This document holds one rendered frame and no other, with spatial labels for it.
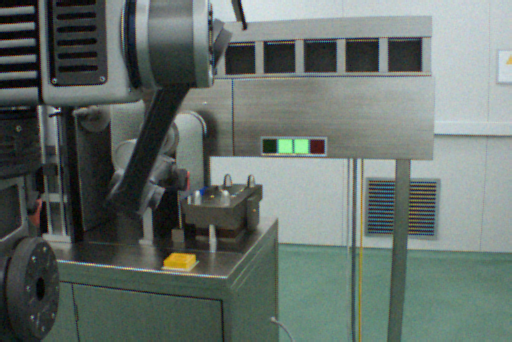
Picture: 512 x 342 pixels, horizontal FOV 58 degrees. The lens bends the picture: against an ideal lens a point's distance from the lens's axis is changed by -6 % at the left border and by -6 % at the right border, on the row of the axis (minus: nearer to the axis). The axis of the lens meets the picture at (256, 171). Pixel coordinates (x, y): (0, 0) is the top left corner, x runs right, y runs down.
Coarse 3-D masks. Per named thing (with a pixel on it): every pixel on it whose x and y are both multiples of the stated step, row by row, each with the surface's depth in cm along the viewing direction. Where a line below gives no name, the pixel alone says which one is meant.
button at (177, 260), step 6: (168, 258) 137; (174, 258) 137; (180, 258) 137; (186, 258) 137; (192, 258) 138; (168, 264) 135; (174, 264) 135; (180, 264) 134; (186, 264) 134; (192, 264) 138
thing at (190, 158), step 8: (200, 144) 179; (176, 152) 159; (184, 152) 165; (192, 152) 172; (200, 152) 179; (176, 160) 159; (184, 160) 165; (192, 160) 172; (200, 160) 179; (184, 168) 165; (192, 168) 172; (200, 168) 180; (192, 176) 172; (200, 176) 180; (192, 184) 172; (200, 184) 180; (184, 192) 165; (192, 192) 172
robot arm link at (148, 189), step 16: (224, 32) 75; (224, 48) 74; (160, 96) 80; (176, 96) 80; (160, 112) 82; (176, 112) 83; (144, 128) 84; (160, 128) 83; (144, 144) 85; (160, 144) 85; (144, 160) 87; (128, 176) 89; (144, 176) 89; (112, 192) 91; (128, 192) 90; (144, 192) 92; (112, 208) 93; (128, 208) 92; (144, 208) 94
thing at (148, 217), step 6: (150, 210) 159; (144, 216) 160; (150, 216) 159; (156, 216) 163; (144, 222) 160; (150, 222) 160; (156, 222) 163; (144, 228) 161; (150, 228) 160; (156, 228) 163; (144, 234) 161; (150, 234) 161; (156, 234) 163; (144, 240) 159; (150, 240) 159; (156, 240) 161
